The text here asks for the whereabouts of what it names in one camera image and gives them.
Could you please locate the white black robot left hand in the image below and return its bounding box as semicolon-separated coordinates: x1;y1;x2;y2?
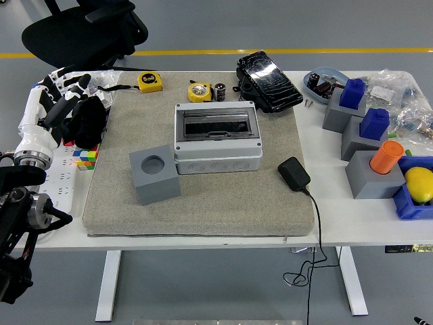
15;66;93;158

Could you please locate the smoky transparent box lid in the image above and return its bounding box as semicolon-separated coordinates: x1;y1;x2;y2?
182;110;255;142

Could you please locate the orange cylinder battery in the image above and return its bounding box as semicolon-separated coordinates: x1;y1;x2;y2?
369;140;406;175

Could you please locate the grey plastic electrical box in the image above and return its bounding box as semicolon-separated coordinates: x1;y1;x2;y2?
173;101;264;175

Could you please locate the white power strip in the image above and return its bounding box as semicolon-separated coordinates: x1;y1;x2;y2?
40;144;78;214

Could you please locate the black cloth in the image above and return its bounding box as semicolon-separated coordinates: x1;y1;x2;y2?
62;95;111;150

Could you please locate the small multicolour puzzle cube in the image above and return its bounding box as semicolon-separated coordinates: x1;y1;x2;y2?
72;144;102;171

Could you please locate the black table control panel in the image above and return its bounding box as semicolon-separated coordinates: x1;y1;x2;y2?
384;244;433;254

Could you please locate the white table leg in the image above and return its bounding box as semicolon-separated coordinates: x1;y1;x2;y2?
334;246;369;317
95;250;122;322

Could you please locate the white purple packet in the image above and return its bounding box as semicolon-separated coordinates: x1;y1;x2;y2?
87;86;114;109

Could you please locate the clear bag of packets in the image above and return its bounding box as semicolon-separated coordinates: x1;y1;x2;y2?
67;70;119;109

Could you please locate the black office chair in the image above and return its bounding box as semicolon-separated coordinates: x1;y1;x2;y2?
20;0;150;71

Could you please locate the blue plastic bin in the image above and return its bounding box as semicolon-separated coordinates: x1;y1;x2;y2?
392;155;433;221

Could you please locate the square yellow tape measure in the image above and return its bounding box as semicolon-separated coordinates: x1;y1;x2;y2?
97;72;164;94

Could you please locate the grey holder block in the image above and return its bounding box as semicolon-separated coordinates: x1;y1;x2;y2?
128;144;182;207
340;114;390;162
344;150;407;200
321;87;368;133

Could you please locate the yellow lemon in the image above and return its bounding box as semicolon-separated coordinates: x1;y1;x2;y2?
405;166;433;204

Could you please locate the black power adapter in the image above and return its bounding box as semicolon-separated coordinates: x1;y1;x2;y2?
277;156;311;192

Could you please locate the clear bag of components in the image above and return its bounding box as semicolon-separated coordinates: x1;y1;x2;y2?
388;101;433;146
363;69;424;112

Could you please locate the grey-brown mat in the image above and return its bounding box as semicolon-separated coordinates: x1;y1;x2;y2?
83;70;315;238

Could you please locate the blue bottle-shaped block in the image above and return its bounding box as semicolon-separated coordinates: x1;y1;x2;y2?
359;108;390;140
339;78;367;110

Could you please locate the black cracked-screen tablet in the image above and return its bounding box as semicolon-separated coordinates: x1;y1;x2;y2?
232;50;304;114

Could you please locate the blue-grey oval dish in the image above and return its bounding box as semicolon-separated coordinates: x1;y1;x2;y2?
303;66;349;105

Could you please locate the black adapter cord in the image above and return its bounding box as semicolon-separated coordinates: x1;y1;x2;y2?
282;187;340;325

